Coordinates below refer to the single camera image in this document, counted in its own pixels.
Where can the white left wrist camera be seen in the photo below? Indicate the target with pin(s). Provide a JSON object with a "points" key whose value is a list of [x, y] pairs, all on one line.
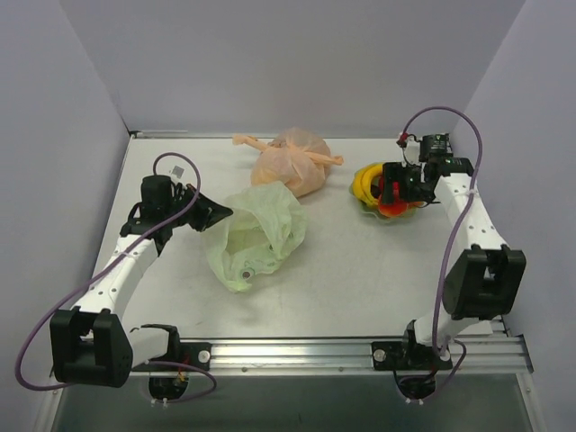
{"points": [[182, 175]]}

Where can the green plastic bag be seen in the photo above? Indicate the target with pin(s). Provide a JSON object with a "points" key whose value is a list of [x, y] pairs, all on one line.
{"points": [[268, 223]]}

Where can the orange tied plastic bag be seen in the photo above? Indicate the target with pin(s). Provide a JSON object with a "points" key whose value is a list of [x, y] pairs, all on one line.
{"points": [[299, 159]]}

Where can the aluminium back rail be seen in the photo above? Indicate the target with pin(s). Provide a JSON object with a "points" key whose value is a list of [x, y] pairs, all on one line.
{"points": [[159, 134]]}

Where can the red orange fake peach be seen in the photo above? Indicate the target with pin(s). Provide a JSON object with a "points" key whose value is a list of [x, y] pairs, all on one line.
{"points": [[404, 209]]}

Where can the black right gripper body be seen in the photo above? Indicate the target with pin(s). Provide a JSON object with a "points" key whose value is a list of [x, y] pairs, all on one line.
{"points": [[395, 183]]}

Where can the green wavy plastic bowl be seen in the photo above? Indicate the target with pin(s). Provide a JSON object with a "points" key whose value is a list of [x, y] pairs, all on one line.
{"points": [[375, 212]]}

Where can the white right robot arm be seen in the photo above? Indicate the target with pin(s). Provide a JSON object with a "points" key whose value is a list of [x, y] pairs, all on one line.
{"points": [[480, 272]]}

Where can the aluminium front rail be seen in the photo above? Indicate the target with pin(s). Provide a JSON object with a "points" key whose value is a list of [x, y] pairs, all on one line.
{"points": [[476, 355]]}

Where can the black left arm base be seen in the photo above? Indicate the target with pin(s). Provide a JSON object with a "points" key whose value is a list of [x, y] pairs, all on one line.
{"points": [[180, 360]]}

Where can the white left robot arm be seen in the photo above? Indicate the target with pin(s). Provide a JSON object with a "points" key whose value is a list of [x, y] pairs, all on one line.
{"points": [[88, 341]]}

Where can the yellow fake banana bunch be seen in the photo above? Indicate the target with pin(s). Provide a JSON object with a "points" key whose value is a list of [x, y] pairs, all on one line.
{"points": [[367, 186]]}

